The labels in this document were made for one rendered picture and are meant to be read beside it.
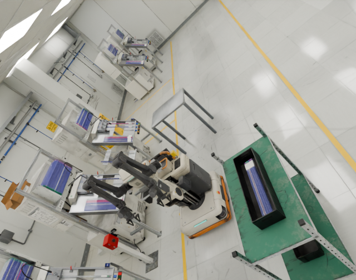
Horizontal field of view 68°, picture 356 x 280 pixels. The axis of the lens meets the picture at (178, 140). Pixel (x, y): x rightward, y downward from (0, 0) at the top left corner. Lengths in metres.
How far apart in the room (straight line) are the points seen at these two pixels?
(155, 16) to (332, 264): 9.59
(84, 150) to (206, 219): 2.72
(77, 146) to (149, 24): 6.72
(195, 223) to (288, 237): 1.69
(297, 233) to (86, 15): 10.19
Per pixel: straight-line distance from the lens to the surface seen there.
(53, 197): 3.90
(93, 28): 11.02
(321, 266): 2.28
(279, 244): 1.74
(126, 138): 4.84
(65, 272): 3.42
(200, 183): 3.16
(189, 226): 3.29
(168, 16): 10.60
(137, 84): 8.10
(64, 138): 4.94
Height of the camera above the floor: 2.40
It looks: 28 degrees down
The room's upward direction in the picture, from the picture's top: 51 degrees counter-clockwise
